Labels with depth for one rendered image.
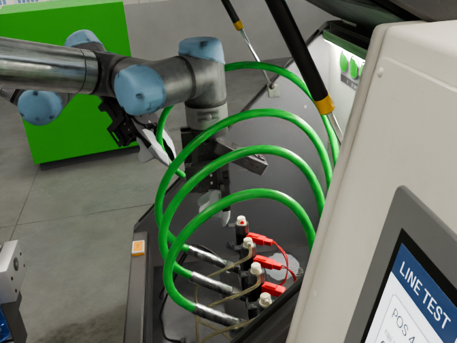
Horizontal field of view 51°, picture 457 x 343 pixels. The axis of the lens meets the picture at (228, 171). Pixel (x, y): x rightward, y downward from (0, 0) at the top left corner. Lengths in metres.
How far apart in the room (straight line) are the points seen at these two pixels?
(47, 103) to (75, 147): 3.31
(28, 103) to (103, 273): 1.95
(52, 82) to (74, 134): 3.47
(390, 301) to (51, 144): 3.99
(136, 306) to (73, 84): 0.50
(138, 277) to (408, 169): 0.84
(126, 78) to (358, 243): 0.43
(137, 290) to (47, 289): 1.79
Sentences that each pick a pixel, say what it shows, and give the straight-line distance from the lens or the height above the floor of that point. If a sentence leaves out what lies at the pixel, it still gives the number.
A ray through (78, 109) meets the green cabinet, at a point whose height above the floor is 0.49.
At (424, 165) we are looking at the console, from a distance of 0.39.
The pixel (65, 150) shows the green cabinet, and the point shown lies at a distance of 4.31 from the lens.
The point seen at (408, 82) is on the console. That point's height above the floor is 1.52.
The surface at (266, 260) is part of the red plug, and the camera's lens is 0.89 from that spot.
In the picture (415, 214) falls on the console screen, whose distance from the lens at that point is 0.39.
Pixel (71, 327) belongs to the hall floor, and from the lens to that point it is 2.57.
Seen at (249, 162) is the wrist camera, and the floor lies 1.27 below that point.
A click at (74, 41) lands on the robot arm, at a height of 1.46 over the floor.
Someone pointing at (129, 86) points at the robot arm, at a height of 1.45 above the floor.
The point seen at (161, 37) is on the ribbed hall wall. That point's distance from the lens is 7.34.
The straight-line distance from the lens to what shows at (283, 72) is 0.90.
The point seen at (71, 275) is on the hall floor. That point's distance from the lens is 2.92.
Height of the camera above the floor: 1.63
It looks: 25 degrees down
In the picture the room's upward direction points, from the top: 4 degrees counter-clockwise
